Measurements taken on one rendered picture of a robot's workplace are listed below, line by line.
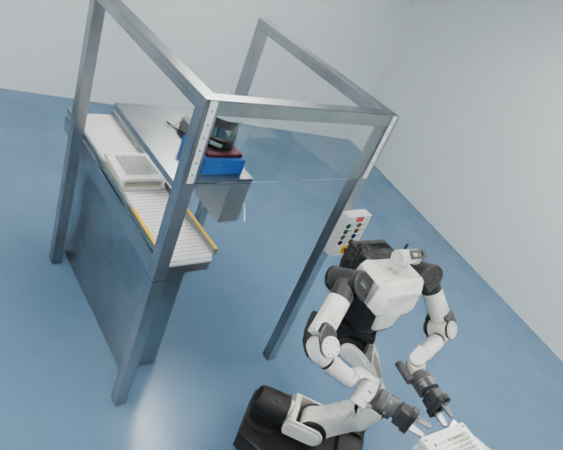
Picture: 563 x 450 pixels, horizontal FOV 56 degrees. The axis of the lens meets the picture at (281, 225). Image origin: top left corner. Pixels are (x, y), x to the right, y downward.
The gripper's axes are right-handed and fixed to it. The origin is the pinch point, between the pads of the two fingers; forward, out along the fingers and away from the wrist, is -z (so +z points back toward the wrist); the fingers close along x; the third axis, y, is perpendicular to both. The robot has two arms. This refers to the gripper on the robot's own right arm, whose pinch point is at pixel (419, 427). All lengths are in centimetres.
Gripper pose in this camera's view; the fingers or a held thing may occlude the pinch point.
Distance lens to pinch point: 213.2
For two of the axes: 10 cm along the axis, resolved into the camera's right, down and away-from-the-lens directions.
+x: -3.4, 7.9, 5.1
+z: -8.2, -5.1, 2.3
